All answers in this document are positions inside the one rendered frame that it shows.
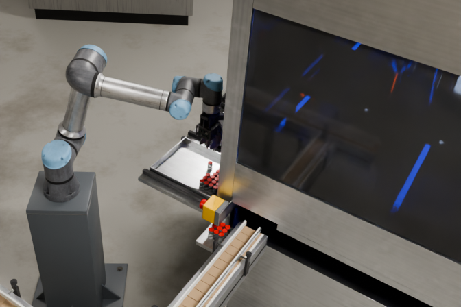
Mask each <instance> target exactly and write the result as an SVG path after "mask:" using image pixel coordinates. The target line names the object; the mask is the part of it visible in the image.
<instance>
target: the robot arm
mask: <svg viewBox="0 0 461 307"><path fill-rule="evenodd" d="M106 63H107V56H106V54H105V53H104V51H103V50H102V49H100V48H99V47H97V46H95V45H84V46H82V47H81V48H80V49H78V52H77V53H76V55H75V56H74V58H73V59H72V61H71V62H70V63H69V65H68V67H67V69H66V73H65V75H66V79H67V82H68V84H69V85H70V87H71V91H70V95H69V100H68V103H67V109H66V112H65V115H64V120H63V121H61V122H60V123H59V125H58V130H57V133H56V137H55V138H54V140H53V141H51V142H50V143H47V144H46V145H45V146H44V147H43V149H42V153H41V154H42V155H41V159H42V162H43V167H44V172H45V183H44V186H43V192H44V196H45V197H46V198H47V199H48V200H49V201H53V202H65V201H69V200H71V199H73V198H74V197H76V196H77V195H78V193H79V192H80V183H79V181H78V179H77V178H76V176H75V175H74V172H73V162H74V160H75V158H76V156H77V154H78V153H79V151H80V149H81V147H82V145H83V144H84V142H85V140H86V128H85V126H84V122H85V120H86V115H87V112H88V107H89V104H90V102H91V97H94V98H98V97H106V98H109V99H115V100H118V101H124V102H127V103H133V104H136V105H140V106H145V107H149V108H154V109H157V110H163V111H167V112H169V113H170V115H171V116H172V117H173V118H175V119H177V120H183V119H186V118H187V117H188V115H189V113H190V111H191V106H192V103H193V100H194V97H199V98H202V114H201V115H200V122H199V123H198V124H197V125H196V135H198V136H199V137H201V138H202V139H201V140H200V143H199V144H200V145H201V144H203V143H204V144H205V146H206V148H207V149H208V148H209V145H210V141H211V140H213V142H212V143H211V146H210V149H212V150H213V151H215V150H216V149H217V147H218V146H219V144H220V142H221V140H222V125H221V124H220V122H219V120H224V111H220V110H221V108H222V107H221V104H222V90H223V79H222V77H221V76H220V75H218V74H216V73H212V74H210V73H209V74H206V75H205V76H204V79H200V78H195V77H186V76H175V77H174V78H173V82H172V92H170V91H167V90H161V89H158V88H152V87H149V86H144V85H140V84H135V83H132V82H126V81H123V80H119V79H114V78H110V77H104V76H103V74H102V72H103V70H104V67H105V66H106ZM198 127H199V128H198ZM197 128H198V132H197Z"/></svg>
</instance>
